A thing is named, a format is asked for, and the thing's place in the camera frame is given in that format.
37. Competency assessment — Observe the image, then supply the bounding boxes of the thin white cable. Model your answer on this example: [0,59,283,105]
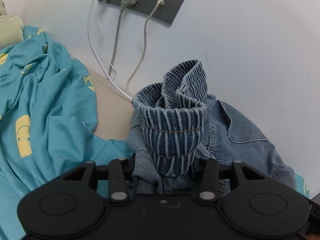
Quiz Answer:
[96,1,118,81]

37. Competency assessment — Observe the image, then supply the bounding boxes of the beige network cable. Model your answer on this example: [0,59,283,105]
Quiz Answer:
[126,0,167,92]

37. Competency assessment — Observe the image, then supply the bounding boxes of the green printed fleece blanket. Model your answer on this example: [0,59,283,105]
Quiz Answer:
[0,0,24,50]

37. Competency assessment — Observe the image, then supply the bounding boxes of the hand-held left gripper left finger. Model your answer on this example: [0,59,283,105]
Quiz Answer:
[62,157,135,203]

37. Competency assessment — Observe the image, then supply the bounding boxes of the grey wall socket panel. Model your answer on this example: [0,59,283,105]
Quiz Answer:
[97,0,187,25]

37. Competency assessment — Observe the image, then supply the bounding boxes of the teal printed bed sheet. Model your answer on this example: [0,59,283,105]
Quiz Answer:
[0,25,310,240]

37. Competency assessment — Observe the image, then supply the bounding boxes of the thick white cable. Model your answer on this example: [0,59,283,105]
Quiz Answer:
[87,0,133,103]

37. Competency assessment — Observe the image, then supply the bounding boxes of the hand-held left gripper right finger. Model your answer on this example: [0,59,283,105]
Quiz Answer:
[192,158,265,202]

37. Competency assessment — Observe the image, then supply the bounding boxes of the grey cable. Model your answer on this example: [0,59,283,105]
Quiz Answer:
[108,5,125,81]

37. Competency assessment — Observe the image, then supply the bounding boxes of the beige mattress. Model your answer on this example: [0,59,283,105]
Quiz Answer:
[69,52,136,141]

